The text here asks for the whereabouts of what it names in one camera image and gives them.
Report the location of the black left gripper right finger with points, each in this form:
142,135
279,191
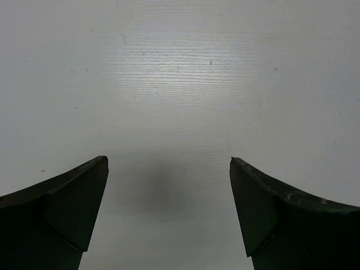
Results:
285,228

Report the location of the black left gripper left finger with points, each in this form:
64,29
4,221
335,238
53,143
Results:
49,225

